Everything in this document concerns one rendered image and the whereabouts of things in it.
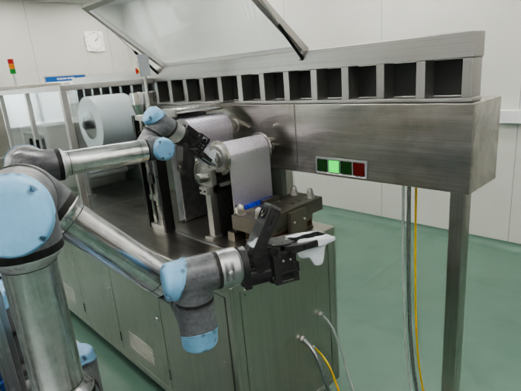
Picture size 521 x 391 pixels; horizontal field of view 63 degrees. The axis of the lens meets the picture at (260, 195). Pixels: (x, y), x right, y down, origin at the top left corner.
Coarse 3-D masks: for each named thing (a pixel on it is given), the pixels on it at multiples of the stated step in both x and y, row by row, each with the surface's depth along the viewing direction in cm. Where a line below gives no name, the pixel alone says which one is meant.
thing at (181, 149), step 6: (180, 144) 165; (186, 144) 164; (180, 150) 165; (186, 150) 165; (180, 156) 166; (186, 156) 165; (180, 162) 166; (186, 162) 165; (180, 168) 165; (186, 168) 166
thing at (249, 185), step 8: (248, 168) 185; (256, 168) 188; (264, 168) 192; (232, 176) 179; (240, 176) 182; (248, 176) 185; (256, 176) 189; (264, 176) 192; (232, 184) 180; (240, 184) 183; (248, 184) 186; (256, 184) 189; (264, 184) 193; (232, 192) 181; (240, 192) 184; (248, 192) 187; (256, 192) 190; (264, 192) 194; (240, 200) 184; (248, 200) 188; (256, 200) 191
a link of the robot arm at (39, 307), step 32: (0, 192) 62; (32, 192) 64; (0, 224) 62; (32, 224) 64; (0, 256) 63; (32, 256) 66; (32, 288) 68; (32, 320) 69; (64, 320) 73; (32, 352) 71; (64, 352) 73; (32, 384) 74; (64, 384) 74
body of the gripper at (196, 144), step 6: (186, 126) 164; (186, 132) 162; (192, 132) 166; (186, 138) 162; (192, 138) 167; (198, 138) 166; (204, 138) 170; (192, 144) 167; (198, 144) 167; (204, 144) 170; (192, 150) 166; (198, 150) 167; (198, 156) 169
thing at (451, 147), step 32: (256, 128) 206; (288, 128) 191; (320, 128) 179; (352, 128) 168; (384, 128) 158; (416, 128) 149; (448, 128) 141; (480, 128) 140; (288, 160) 196; (384, 160) 161; (416, 160) 152; (448, 160) 144; (480, 160) 144
